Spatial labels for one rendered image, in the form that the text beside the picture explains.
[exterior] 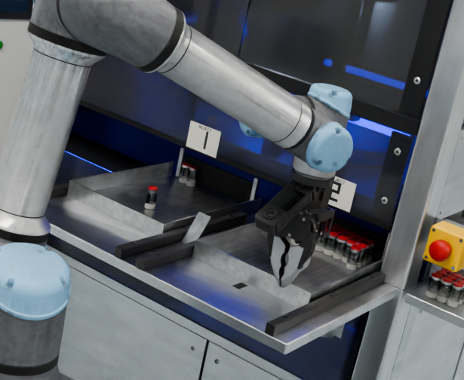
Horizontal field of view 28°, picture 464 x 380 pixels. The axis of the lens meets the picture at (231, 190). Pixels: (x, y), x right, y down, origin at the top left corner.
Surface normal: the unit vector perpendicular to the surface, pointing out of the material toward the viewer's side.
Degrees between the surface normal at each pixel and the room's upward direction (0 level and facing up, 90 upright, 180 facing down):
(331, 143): 90
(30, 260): 8
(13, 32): 90
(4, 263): 8
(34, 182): 90
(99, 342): 90
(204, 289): 0
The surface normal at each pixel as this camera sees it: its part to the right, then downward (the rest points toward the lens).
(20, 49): 0.76, 0.34
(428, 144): -0.58, 0.14
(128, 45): -0.11, 0.69
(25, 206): 0.34, 0.34
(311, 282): 0.20, -0.93
